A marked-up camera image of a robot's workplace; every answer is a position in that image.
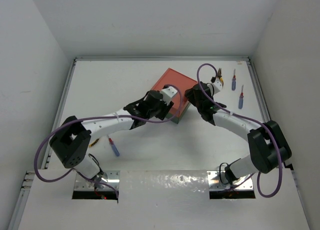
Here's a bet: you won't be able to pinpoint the orange drawer box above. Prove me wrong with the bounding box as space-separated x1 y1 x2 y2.
151 67 200 117

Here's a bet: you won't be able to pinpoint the yellow pliers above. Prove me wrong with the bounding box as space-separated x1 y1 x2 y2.
216 68 224 87
88 138 100 148

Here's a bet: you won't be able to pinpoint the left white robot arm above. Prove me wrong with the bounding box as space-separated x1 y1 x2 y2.
49 87 178 180

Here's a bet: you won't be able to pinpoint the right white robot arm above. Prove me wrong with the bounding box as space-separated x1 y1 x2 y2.
184 82 279 185

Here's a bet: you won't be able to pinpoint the blue screwdriver right front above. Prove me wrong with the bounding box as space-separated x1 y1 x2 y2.
238 85 244 109

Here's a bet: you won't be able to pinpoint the blue screwdriver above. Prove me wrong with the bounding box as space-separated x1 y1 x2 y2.
238 85 244 109
231 69 237 91
108 137 120 157

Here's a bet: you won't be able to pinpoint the blue screwdriver far right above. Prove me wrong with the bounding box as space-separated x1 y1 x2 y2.
231 69 237 91

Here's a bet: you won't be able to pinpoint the blue screwdriver near left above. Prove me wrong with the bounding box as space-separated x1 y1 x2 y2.
108 137 120 157

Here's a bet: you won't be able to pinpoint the white front cover board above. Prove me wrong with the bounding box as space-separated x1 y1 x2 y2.
19 170 309 230

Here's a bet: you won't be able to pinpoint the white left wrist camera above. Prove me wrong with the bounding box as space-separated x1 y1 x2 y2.
160 86 178 105

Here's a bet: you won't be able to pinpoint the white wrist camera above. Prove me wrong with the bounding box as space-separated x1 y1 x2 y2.
210 78 224 95
160 86 178 105

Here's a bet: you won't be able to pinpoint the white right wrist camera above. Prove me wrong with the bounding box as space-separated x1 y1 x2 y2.
210 78 224 95

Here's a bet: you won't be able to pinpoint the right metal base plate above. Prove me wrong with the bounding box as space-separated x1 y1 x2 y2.
207 170 255 191

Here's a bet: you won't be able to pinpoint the metal base plate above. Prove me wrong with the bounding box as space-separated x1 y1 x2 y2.
74 171 120 191
207 170 255 191

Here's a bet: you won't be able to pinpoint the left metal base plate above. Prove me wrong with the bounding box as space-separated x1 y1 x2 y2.
74 171 120 191

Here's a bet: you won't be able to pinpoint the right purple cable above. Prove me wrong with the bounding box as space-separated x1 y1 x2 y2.
196 63 285 198

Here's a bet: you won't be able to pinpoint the purple cable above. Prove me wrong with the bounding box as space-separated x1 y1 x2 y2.
196 63 285 198
33 84 183 200

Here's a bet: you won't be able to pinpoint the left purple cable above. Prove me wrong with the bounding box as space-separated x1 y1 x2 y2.
33 84 183 200

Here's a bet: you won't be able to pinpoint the aluminium table frame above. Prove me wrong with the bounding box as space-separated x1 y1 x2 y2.
7 55 311 230

